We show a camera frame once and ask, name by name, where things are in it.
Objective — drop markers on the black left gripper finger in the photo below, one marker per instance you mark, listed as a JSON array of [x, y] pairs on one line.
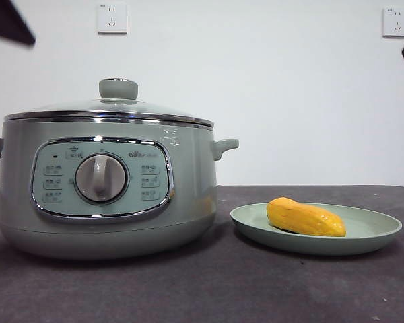
[[6, 20]]

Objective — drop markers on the glass lid with green knob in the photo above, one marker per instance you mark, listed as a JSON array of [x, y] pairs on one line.
[[118, 89]]

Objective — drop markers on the pale green round plate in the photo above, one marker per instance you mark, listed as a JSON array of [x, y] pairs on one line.
[[367, 232]]

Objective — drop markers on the pale green electric steamer pot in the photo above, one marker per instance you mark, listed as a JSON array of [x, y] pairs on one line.
[[188, 185]]

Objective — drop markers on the white wall socket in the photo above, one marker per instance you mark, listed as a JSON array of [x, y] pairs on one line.
[[396, 22], [111, 18]]

